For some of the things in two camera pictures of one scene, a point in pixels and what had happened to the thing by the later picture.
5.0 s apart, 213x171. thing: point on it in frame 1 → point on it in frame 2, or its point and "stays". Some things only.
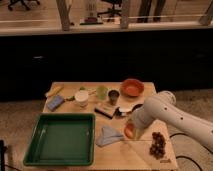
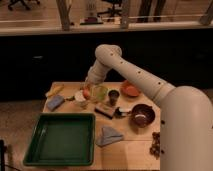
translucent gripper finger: (137, 132) → (94, 93)
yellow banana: (55, 90) stays
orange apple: (129, 130) → (86, 93)
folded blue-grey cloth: (107, 136) stays
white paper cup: (81, 97) stays
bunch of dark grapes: (157, 148) stays
